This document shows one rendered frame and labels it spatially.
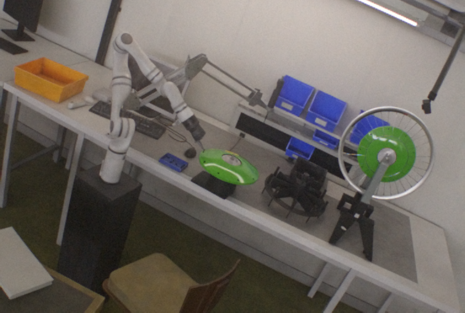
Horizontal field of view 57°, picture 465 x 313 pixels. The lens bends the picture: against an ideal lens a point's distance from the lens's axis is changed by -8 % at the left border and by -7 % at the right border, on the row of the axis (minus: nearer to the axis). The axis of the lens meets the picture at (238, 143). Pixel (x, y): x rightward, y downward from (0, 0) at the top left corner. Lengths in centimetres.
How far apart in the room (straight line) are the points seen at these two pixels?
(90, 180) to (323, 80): 159
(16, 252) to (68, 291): 21
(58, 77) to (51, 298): 185
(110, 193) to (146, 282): 44
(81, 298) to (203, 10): 220
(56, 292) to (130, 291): 63
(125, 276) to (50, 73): 150
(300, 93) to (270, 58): 30
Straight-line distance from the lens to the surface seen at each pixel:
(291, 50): 299
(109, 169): 218
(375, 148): 244
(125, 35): 222
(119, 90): 212
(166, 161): 237
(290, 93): 302
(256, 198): 241
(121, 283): 206
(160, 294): 206
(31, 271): 148
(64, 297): 145
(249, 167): 227
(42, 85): 275
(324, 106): 300
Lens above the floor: 205
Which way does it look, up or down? 23 degrees down
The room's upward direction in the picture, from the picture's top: 22 degrees clockwise
